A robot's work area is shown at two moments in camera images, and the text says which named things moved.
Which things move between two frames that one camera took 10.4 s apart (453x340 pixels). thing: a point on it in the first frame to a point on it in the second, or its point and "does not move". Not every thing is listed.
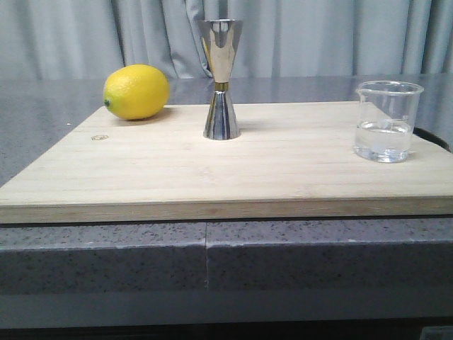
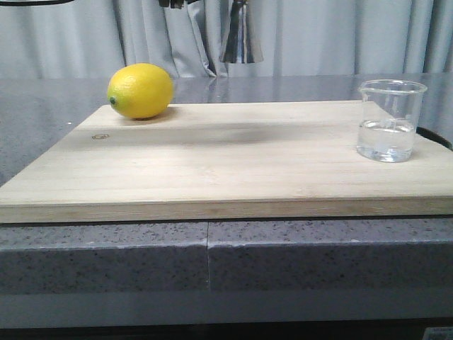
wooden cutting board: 293,159 does not move
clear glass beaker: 385,120 does not move
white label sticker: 437,333 does not move
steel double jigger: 221,38 to 242,44
